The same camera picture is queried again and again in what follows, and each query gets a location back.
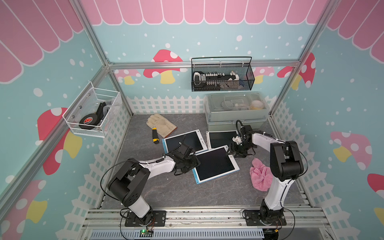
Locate clear wall bin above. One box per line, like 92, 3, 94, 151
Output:
63, 82, 122, 138

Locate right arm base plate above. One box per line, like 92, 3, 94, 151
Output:
242, 210, 287, 228

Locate black tape roll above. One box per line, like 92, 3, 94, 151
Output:
79, 114, 100, 130

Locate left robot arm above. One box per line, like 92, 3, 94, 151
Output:
107, 142, 200, 226

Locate green plastic storage box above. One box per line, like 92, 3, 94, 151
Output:
204, 92, 270, 132

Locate black wire mesh basket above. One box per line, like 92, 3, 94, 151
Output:
191, 57, 255, 92

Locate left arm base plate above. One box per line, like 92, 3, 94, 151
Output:
125, 210, 167, 227

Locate yellow black utility knife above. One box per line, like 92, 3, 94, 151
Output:
152, 128, 160, 144

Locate small green circuit board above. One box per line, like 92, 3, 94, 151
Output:
140, 230, 154, 238

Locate white drawing tablet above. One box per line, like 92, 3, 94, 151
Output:
206, 131, 238, 149

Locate beige work glove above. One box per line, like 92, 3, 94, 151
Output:
146, 114, 177, 138

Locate white items in basket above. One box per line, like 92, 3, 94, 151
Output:
192, 72, 240, 89

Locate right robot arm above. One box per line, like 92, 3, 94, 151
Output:
228, 120, 306, 227

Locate blue front drawing tablet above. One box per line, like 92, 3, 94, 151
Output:
193, 145, 240, 184

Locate pink cleaning cloth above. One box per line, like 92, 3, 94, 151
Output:
250, 158, 274, 192

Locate blue rear drawing tablet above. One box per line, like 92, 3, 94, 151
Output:
162, 130, 208, 154

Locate blue drawing tablet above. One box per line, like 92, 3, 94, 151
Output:
193, 145, 240, 184
162, 130, 208, 154

